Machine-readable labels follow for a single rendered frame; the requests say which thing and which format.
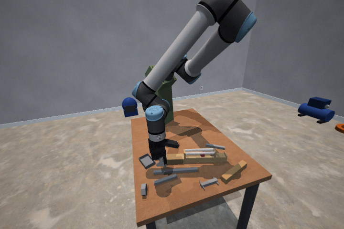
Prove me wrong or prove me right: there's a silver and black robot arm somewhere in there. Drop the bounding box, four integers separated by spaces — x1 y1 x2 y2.
132 0 257 148

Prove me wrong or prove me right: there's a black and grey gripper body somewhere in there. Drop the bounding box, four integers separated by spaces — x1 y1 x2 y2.
148 138 166 160

